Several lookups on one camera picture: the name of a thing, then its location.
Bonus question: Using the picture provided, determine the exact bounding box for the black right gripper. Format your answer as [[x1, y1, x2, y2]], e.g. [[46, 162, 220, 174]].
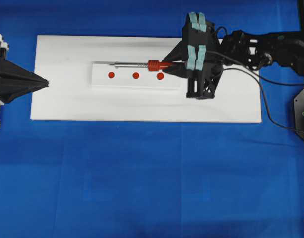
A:
[[162, 12, 223, 100]]

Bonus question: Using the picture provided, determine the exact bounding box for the red handled soldering iron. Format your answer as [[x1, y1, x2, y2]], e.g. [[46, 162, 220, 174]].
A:
[[108, 60, 182, 72]]

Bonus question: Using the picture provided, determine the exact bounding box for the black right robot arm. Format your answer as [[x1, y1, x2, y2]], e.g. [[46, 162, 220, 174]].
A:
[[163, 12, 304, 99]]

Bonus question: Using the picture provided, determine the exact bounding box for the white raised plate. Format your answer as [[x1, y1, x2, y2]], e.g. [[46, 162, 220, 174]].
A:
[[91, 61, 186, 91]]

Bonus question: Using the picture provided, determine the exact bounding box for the blue table cloth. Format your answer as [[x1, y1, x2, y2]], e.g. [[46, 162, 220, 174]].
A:
[[0, 0, 304, 238]]

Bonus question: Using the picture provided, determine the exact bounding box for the black soldering iron cable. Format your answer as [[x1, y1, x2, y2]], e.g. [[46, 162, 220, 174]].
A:
[[206, 26, 304, 132]]

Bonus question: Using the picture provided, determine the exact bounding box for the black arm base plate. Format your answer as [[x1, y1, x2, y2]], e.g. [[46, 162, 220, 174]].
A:
[[293, 88, 304, 141]]

